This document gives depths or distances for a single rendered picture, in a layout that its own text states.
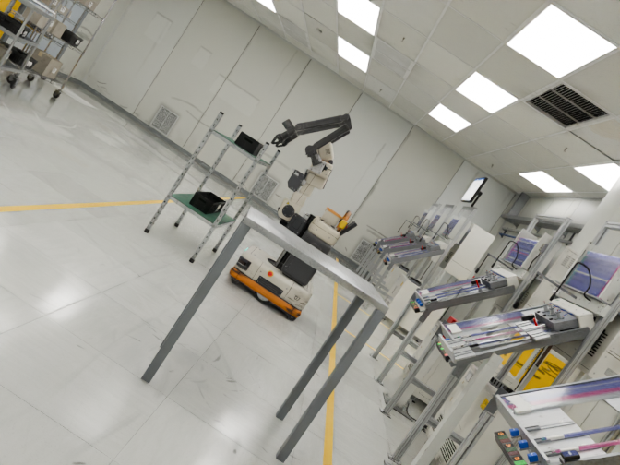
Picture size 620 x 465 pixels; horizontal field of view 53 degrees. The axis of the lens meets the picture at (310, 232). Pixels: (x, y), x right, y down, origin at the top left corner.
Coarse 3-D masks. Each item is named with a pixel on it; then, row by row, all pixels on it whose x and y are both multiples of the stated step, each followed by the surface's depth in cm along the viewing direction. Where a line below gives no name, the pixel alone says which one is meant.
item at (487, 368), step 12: (492, 360) 314; (480, 372) 315; (492, 372) 314; (468, 384) 319; (480, 384) 315; (468, 396) 316; (456, 408) 316; (468, 408) 316; (444, 420) 320; (456, 420) 317; (444, 432) 317; (432, 444) 318; (420, 456) 320; (432, 456) 318
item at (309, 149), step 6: (348, 114) 486; (348, 120) 486; (342, 126) 488; (348, 126) 487; (336, 132) 489; (342, 132) 489; (324, 138) 489; (330, 138) 489; (318, 144) 490; (324, 144) 490; (306, 150) 488; (312, 150) 488
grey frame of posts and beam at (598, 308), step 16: (592, 240) 409; (576, 304) 375; (592, 304) 348; (608, 320) 335; (592, 336) 336; (416, 368) 418; (400, 384) 421; (448, 384) 343; (432, 400) 344; (416, 432) 344; (400, 448) 345; (496, 464) 344
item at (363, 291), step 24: (264, 216) 285; (240, 240) 247; (288, 240) 256; (216, 264) 248; (312, 264) 250; (336, 264) 284; (360, 288) 256; (192, 312) 250; (384, 312) 254; (168, 336) 251; (336, 336) 297; (360, 336) 255; (312, 360) 301; (336, 384) 257; (288, 408) 300; (312, 408) 258; (288, 456) 260
